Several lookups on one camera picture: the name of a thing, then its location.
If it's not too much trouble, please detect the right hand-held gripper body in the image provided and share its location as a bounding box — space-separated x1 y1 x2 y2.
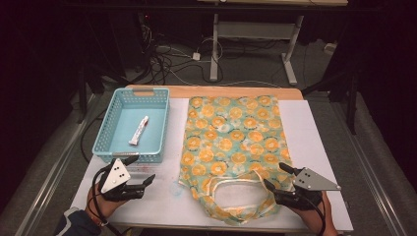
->
272 166 342 211

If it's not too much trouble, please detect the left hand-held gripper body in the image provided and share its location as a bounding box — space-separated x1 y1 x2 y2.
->
96 157 147 202

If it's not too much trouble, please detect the light blue plastic basket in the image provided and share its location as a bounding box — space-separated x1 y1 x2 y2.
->
91 87 171 164

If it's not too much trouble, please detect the white toothpaste tube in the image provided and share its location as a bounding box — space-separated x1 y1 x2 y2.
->
128 115 150 147

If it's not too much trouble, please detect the orange print fabric bag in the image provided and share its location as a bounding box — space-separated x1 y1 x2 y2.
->
178 95 294 226

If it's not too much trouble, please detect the person's left hand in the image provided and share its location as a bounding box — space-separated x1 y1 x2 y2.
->
86 183 129 220

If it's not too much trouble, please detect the person's right hand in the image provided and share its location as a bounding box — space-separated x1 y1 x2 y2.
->
294 191 338 236

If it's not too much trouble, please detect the white table mat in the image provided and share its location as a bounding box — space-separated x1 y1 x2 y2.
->
70 97 354 232

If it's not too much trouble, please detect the black stand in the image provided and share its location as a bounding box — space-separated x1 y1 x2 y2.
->
301 62 360 136
76 62 91 125

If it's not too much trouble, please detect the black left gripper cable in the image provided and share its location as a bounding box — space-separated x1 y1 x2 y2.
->
91 164 124 236

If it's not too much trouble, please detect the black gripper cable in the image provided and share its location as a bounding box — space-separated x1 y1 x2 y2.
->
91 164 124 236
306 196 328 236

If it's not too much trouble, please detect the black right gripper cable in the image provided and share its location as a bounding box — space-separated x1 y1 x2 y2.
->
306 196 328 236

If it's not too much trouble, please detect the black floor cable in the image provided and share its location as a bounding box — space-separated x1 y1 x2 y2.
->
80 109 108 164

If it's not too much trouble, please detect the tangle of floor cables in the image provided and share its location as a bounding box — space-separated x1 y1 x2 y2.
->
141 26 227 87

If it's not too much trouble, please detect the white metal desk frame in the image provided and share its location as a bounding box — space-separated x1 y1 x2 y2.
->
209 13 305 87

